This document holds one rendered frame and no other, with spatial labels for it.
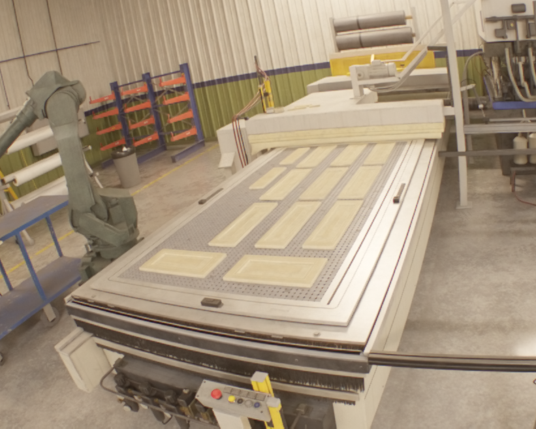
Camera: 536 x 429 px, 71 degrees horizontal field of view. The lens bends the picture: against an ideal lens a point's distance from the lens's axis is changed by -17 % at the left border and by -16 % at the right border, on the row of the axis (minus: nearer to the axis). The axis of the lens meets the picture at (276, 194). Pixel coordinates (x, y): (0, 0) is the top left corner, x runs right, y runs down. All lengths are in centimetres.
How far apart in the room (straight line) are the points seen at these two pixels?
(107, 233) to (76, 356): 106
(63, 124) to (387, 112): 304
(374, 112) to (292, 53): 503
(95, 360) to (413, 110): 359
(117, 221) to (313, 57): 646
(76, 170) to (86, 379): 150
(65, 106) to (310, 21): 669
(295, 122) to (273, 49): 483
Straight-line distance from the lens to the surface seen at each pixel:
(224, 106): 1033
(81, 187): 335
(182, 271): 256
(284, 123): 491
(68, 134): 330
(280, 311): 203
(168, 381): 239
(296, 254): 249
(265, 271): 234
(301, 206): 310
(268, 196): 338
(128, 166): 833
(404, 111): 451
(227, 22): 998
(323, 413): 200
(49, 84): 345
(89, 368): 285
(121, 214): 359
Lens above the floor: 200
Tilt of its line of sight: 19 degrees down
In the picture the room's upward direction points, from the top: 11 degrees counter-clockwise
